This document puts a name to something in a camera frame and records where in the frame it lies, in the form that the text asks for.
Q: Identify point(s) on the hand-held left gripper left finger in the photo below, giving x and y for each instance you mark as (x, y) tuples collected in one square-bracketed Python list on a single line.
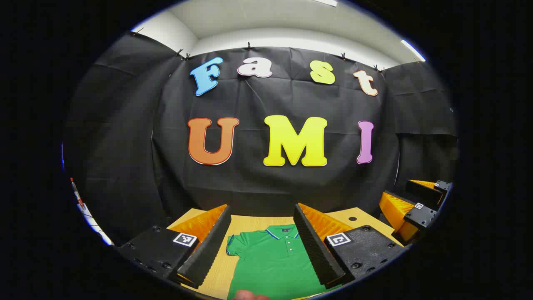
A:
[(208, 254)]

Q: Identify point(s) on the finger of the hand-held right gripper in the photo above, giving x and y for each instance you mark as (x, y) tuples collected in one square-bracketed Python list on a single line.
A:
[(420, 216), (424, 191)]

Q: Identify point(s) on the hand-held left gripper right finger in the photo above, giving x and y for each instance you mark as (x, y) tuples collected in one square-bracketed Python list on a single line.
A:
[(316, 250)]

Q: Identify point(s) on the green polo T-shirt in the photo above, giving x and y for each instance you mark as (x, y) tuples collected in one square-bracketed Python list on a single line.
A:
[(270, 266)]

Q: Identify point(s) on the black backdrop cloth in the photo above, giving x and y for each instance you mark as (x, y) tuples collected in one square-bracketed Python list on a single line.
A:
[(250, 187)]

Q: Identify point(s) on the white printed banner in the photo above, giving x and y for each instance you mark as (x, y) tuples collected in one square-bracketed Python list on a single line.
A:
[(89, 216)]

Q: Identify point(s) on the ceiling light panel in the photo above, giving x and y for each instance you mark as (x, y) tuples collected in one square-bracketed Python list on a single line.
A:
[(327, 2)]

